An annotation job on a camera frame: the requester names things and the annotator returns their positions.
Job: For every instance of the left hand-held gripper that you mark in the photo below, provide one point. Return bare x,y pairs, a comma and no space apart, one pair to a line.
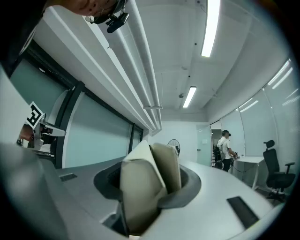
35,114

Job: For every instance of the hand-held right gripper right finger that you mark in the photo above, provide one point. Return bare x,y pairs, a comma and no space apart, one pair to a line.
211,187

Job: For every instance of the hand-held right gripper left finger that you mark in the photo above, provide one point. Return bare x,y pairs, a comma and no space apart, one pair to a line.
35,199

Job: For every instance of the frosted glass door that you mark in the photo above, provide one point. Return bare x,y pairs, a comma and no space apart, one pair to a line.
204,150

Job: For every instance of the white desk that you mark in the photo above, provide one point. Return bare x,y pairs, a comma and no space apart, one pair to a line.
249,160

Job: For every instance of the black standing fan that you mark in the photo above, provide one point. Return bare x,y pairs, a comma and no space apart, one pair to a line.
174,144

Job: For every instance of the black office chair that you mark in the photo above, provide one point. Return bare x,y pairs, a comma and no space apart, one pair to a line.
274,164

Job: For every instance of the white ceiling pipe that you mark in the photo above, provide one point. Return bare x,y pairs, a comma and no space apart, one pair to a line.
131,77
145,58

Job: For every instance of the long ceiling light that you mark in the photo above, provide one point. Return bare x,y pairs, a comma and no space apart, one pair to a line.
209,28
189,96

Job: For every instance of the ceiling smoke detector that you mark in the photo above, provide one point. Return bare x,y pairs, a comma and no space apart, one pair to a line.
181,95

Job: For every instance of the person's black clothing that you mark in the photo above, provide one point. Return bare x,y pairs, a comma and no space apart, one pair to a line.
25,28

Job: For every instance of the person's face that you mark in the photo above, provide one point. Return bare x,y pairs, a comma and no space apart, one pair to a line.
84,5

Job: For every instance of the black window frame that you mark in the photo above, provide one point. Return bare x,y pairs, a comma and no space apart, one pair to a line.
70,103

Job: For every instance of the black head-mounted camera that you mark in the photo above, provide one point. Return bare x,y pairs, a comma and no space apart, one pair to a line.
117,22

